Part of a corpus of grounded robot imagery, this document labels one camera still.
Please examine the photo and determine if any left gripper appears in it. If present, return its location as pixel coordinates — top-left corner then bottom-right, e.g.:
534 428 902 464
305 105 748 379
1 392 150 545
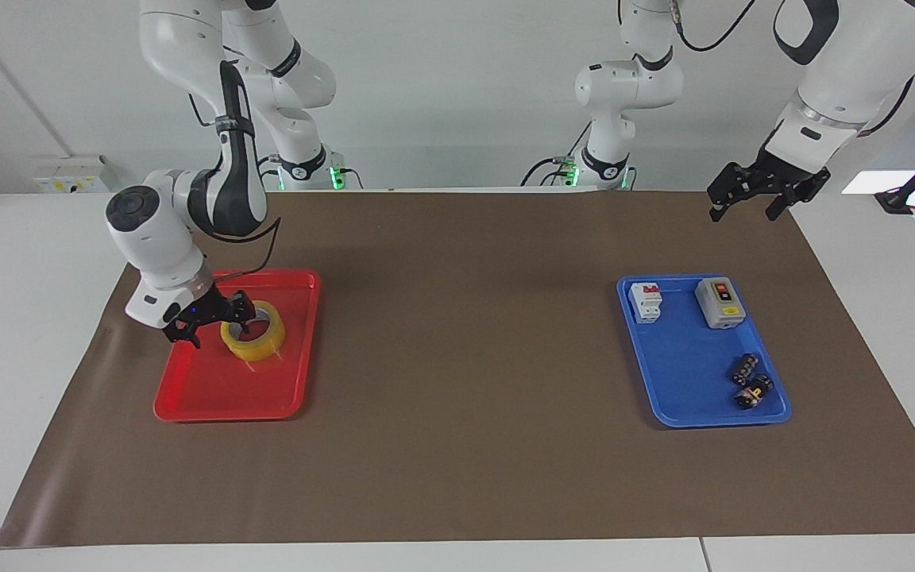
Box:
706 157 832 223

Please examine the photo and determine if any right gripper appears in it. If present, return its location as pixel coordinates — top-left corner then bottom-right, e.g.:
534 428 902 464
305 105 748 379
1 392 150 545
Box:
161 288 258 350

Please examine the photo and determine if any yellow tape roll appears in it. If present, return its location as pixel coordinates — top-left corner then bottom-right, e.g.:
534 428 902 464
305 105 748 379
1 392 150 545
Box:
220 300 287 363

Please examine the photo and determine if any red plastic tray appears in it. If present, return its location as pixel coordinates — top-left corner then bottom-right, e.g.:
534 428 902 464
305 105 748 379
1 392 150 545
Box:
152 269 322 423

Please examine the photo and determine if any white circuit breaker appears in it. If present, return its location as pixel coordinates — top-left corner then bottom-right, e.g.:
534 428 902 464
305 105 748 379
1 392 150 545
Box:
629 283 663 325

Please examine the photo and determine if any blue plastic tray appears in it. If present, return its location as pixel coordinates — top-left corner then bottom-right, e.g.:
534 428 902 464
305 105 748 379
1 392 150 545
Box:
616 274 793 430

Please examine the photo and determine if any black cable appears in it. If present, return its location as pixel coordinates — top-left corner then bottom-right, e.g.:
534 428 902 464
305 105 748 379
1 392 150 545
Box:
670 0 759 53
223 213 282 279
519 119 595 188

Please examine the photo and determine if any grey switch box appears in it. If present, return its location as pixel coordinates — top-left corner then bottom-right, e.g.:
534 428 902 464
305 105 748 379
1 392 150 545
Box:
693 276 747 330

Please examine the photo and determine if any white wall socket box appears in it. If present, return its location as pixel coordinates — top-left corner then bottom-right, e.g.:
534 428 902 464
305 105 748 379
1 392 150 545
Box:
32 154 122 195

